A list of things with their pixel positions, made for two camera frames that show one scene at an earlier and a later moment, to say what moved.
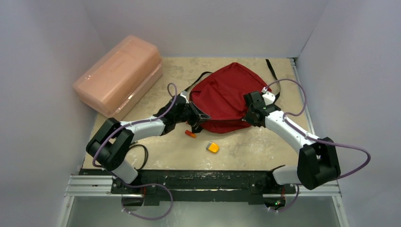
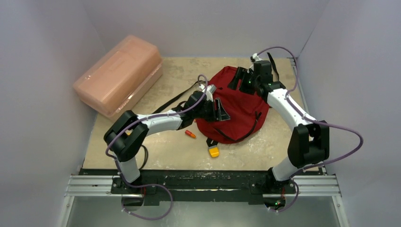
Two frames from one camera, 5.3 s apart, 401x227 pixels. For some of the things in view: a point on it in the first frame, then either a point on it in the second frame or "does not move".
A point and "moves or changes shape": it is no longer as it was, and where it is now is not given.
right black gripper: [248, 116] -> [243, 81]
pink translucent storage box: [119, 79] does not move
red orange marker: [190, 133] does not move
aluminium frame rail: [102, 186] does not move
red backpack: [221, 96] moves or changes shape
